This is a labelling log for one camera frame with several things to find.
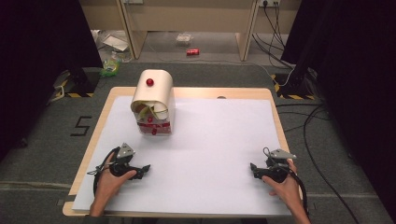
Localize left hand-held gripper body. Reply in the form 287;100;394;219
107;142;139;179

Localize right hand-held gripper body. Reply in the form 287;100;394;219
261;148;298;184

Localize red snack packets pile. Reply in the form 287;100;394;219
136;115;173;136

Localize cream box with red knob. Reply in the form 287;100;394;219
130;68;177;135

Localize person's right hand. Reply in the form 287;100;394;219
262;159;301;207

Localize person's left hand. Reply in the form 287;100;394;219
92;161;138;202

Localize white board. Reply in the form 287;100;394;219
72;95;292;217

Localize black stand base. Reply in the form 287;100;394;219
270;66;317;101
52;66;103;99

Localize green plastic bag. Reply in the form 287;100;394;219
99;57;122;78

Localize wooden table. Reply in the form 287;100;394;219
62;86;292;218

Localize pile of white plastic bags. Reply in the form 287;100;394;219
90;29;134;63

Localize black curtain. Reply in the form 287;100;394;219
280;0;396;216
0;0;105;162

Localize clear plastic bag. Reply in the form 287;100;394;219
175;32;194;45

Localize beige desk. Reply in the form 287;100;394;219
78;0;303;63

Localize left hand-held gripper black cable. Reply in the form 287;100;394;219
86;146;121;198

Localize black floor cables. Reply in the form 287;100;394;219
275;102;362;224

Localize white floor cable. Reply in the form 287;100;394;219
145;41;296;89

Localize black cables from wall socket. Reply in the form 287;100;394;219
251;3;296;70

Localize white wall socket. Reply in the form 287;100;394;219
258;0;281;8

